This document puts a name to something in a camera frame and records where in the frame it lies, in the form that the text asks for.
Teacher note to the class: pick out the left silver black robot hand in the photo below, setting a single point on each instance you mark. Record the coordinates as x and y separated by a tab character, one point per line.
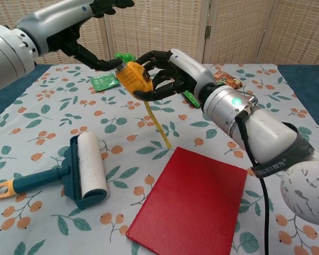
58	24

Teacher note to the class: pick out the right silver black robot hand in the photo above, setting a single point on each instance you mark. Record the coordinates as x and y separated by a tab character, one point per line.
186	71

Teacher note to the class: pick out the yellow tape measure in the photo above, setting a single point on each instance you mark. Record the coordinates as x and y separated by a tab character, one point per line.
133	77

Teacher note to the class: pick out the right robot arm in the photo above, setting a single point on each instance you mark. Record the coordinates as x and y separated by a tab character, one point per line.
268	132

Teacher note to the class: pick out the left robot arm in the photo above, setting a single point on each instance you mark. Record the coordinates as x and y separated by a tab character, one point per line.
5	53

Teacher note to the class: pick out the green orange snack bag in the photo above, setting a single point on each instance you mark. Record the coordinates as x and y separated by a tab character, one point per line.
228	79

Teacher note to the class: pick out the green and blue toy brick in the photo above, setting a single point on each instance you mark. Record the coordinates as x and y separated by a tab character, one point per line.
123	56

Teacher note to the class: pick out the green foil sachet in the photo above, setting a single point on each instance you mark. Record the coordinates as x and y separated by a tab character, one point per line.
103	82

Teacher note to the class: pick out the floral print tablecloth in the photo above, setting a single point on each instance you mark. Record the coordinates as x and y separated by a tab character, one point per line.
69	111

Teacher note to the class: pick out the red hardcover book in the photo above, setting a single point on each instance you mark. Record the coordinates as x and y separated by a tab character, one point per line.
191	202

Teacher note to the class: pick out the teal lint roller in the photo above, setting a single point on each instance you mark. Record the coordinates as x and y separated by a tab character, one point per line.
87	164

